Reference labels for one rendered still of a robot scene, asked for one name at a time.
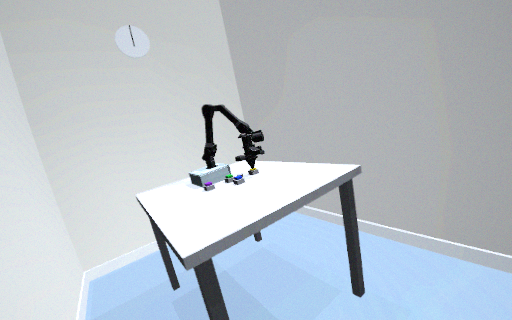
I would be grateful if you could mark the green button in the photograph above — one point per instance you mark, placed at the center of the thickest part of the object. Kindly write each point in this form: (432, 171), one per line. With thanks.
(229, 178)

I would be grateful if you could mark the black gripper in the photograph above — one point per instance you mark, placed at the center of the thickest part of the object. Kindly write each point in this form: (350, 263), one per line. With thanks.
(248, 157)

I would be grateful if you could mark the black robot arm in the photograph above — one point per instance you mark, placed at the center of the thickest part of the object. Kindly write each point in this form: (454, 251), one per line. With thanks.
(211, 148)

